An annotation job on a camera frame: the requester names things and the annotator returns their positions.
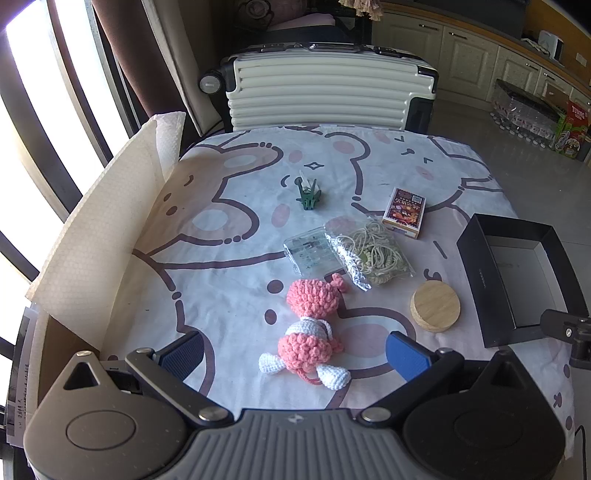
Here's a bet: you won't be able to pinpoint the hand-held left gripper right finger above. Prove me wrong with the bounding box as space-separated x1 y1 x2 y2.
359 330 525 425

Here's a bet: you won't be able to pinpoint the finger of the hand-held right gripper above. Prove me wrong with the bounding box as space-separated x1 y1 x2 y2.
539 309 591 367

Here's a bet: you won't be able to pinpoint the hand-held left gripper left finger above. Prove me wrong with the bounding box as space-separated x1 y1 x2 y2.
62 330 234 428

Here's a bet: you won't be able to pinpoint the clear bag of string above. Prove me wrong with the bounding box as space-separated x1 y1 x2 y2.
323 216 416 292

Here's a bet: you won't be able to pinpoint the black cardboard box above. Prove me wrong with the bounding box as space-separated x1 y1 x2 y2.
456 213 591 349

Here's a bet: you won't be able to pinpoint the pink crochet doll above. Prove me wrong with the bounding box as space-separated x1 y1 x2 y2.
257 272 354 392

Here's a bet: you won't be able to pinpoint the clear plastic case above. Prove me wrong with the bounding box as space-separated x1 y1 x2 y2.
283 226 345 280

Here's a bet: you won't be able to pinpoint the red card box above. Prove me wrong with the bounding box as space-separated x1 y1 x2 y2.
382 187 426 240

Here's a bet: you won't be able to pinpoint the green plastic clip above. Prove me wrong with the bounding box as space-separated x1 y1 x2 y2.
294 170 325 210

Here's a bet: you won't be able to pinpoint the bear print tablecloth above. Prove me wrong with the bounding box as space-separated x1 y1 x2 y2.
104 124 575 446

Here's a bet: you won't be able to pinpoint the white foam sheet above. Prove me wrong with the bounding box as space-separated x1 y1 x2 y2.
25 111 188 356

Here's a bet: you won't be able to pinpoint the red and green carton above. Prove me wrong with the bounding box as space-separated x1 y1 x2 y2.
554 99 591 162

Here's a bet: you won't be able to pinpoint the pack of water bottles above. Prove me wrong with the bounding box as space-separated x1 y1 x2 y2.
489 78 571 148

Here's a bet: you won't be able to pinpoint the brown cardboard box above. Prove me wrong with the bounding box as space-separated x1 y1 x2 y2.
546 84 572 112

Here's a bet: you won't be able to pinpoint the white ribbed suitcase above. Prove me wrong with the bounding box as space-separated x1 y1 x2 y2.
198 41 439 134

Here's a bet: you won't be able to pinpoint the small white appliance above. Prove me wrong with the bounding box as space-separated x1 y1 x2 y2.
538 30 565 61

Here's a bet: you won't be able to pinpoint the cream kitchen cabinets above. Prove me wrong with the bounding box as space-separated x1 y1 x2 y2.
372 0 591 121

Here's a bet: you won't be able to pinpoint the brown curtain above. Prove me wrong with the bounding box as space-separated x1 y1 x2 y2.
90 0 190 121

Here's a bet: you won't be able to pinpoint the cream macrame hanging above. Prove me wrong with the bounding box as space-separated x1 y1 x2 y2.
339 0 384 21

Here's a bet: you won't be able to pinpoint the pink cushion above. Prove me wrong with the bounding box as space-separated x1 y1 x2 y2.
263 11 338 33

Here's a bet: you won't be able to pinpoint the dark window frame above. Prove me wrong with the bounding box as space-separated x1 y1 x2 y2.
0 0 139 324

